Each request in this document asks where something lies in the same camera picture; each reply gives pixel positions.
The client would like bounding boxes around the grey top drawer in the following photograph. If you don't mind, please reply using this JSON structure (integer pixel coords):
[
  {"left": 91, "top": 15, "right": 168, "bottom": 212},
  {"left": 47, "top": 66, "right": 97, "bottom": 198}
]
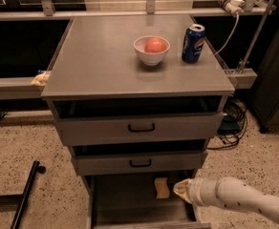
[{"left": 55, "top": 113, "right": 224, "bottom": 146}]

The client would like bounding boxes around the orange fruit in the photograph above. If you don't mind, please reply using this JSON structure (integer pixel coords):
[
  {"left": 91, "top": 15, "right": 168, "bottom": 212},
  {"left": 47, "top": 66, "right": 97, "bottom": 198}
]
[{"left": 144, "top": 37, "right": 167, "bottom": 53}]

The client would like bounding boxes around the white power cable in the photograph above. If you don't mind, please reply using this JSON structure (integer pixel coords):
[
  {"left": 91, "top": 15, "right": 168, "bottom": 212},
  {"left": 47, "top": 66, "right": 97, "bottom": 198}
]
[{"left": 214, "top": 11, "right": 241, "bottom": 56}]

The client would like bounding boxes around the grey drawer cabinet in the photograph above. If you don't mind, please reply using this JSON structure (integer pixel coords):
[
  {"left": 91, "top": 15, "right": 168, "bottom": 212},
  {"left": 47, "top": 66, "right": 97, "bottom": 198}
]
[{"left": 42, "top": 15, "right": 234, "bottom": 229}]

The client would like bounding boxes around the blue pepsi can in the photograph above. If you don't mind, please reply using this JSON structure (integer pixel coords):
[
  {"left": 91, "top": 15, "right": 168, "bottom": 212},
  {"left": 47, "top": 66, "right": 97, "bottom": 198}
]
[{"left": 182, "top": 24, "right": 205, "bottom": 63}]

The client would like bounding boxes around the white ceramic bowl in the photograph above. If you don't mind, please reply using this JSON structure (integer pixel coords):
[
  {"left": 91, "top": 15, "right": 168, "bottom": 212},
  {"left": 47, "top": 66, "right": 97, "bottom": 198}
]
[{"left": 134, "top": 36, "right": 170, "bottom": 66}]

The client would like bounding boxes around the dark grey cabinet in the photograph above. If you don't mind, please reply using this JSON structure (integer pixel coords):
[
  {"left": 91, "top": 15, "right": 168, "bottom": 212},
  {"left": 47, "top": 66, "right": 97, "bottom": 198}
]
[{"left": 249, "top": 0, "right": 279, "bottom": 134}]

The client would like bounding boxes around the grey bottom drawer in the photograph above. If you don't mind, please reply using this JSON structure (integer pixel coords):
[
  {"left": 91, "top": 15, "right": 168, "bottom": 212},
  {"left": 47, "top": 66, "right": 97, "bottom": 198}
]
[{"left": 87, "top": 171, "right": 211, "bottom": 229}]

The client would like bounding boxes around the black cable bundle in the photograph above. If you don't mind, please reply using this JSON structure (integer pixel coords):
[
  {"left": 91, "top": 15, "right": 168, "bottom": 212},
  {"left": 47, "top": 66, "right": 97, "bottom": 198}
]
[{"left": 206, "top": 98, "right": 248, "bottom": 151}]

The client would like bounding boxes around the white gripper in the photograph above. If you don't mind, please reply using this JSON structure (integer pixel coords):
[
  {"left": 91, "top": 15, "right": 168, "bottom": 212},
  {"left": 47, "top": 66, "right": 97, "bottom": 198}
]
[{"left": 173, "top": 177, "right": 218, "bottom": 207}]

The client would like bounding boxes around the grey metal rail frame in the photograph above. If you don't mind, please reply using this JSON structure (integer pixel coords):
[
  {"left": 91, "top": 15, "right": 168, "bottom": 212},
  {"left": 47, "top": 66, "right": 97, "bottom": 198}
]
[{"left": 0, "top": 0, "right": 279, "bottom": 101}]

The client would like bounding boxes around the yellow sponge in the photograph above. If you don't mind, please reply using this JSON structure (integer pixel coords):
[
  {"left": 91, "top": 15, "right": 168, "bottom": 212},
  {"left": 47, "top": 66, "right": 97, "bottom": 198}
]
[{"left": 154, "top": 177, "right": 170, "bottom": 199}]

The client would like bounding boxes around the grey middle drawer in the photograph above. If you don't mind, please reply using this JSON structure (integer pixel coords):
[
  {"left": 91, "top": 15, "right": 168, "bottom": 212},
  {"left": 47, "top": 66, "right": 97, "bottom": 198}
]
[{"left": 72, "top": 151, "right": 207, "bottom": 176}]

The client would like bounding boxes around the yellow crumpled cloth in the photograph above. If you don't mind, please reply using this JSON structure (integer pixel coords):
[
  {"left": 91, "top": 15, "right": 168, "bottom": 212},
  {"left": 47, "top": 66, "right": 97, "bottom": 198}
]
[{"left": 32, "top": 71, "right": 51, "bottom": 87}]

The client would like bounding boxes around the black metal bar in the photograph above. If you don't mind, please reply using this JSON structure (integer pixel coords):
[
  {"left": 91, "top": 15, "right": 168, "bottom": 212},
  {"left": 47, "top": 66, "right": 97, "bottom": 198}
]
[{"left": 0, "top": 160, "right": 46, "bottom": 229}]

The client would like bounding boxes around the grey drawer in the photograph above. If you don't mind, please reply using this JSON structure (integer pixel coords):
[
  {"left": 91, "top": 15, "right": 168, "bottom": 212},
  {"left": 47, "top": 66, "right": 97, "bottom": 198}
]
[
  {"left": 87, "top": 171, "right": 211, "bottom": 229},
  {"left": 55, "top": 113, "right": 224, "bottom": 146},
  {"left": 72, "top": 151, "right": 207, "bottom": 176}
]

